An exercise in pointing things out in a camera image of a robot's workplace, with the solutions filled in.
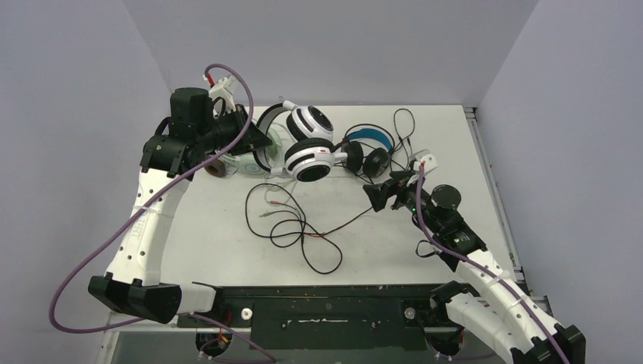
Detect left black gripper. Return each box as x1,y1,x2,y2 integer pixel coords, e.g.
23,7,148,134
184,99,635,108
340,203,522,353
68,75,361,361
196,104,272,156

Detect white black headphones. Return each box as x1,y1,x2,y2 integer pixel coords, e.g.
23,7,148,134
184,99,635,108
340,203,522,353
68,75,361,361
253,100,347,183

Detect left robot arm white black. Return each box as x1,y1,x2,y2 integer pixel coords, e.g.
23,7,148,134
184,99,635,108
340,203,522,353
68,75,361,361
88,87,271,326

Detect mint green headphones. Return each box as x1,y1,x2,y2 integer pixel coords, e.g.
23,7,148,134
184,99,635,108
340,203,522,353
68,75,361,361
221,125,287,177

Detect black blue headphones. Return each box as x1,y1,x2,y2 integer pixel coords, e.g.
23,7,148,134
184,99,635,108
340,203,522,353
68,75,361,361
340,123,395,178

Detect brown headphones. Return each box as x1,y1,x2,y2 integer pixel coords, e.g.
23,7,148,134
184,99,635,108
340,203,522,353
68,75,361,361
204,159,227,178

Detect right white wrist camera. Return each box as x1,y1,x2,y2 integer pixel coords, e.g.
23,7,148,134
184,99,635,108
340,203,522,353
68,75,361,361
409,149,438,173

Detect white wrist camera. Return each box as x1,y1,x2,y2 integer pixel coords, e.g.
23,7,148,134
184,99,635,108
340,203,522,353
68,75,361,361
209,75,238,115
409,149,438,173

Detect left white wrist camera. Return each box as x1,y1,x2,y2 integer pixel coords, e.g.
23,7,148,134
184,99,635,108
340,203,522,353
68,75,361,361
209,75,238,115

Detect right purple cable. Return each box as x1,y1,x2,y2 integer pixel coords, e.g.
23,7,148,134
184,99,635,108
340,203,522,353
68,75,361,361
414,163,571,364

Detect thin black headphone cable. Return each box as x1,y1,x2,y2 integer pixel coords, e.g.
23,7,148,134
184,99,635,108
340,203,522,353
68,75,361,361
359,108,417,189

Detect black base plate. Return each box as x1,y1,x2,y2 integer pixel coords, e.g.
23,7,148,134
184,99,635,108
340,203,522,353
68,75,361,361
177,284,531,353

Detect aluminium frame rail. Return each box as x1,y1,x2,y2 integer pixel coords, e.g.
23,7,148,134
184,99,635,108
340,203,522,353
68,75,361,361
453,107,557,341

